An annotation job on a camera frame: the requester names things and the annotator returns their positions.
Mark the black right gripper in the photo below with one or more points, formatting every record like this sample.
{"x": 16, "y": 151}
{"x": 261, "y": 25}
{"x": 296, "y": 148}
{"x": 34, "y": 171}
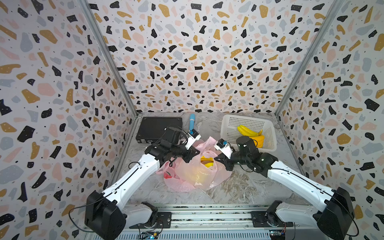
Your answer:
{"x": 225, "y": 162}

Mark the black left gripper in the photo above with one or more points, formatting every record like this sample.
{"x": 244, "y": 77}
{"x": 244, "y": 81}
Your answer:
{"x": 191, "y": 153}

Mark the pink plastic bag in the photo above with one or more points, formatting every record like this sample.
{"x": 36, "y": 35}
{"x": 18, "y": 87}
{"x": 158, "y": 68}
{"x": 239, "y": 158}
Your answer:
{"x": 186, "y": 177}

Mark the yellow banana bunch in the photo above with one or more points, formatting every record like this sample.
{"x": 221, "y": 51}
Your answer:
{"x": 258, "y": 141}
{"x": 207, "y": 162}
{"x": 247, "y": 132}

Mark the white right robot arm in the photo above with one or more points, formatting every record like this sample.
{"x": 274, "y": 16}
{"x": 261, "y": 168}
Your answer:
{"x": 330, "y": 210}

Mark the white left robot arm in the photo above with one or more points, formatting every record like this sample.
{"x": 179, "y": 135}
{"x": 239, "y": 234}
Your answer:
{"x": 105, "y": 215}

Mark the black ribbed carry case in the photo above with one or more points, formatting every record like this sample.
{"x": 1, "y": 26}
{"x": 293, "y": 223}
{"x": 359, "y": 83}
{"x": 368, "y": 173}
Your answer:
{"x": 151, "y": 129}

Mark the blue cylindrical tube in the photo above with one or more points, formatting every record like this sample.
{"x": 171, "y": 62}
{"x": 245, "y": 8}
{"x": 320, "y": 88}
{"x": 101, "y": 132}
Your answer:
{"x": 192, "y": 122}

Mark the white perforated plastic basket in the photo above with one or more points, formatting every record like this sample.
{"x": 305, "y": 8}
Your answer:
{"x": 230, "y": 133}

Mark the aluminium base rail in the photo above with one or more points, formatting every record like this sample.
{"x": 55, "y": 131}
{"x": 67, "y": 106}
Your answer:
{"x": 219, "y": 222}

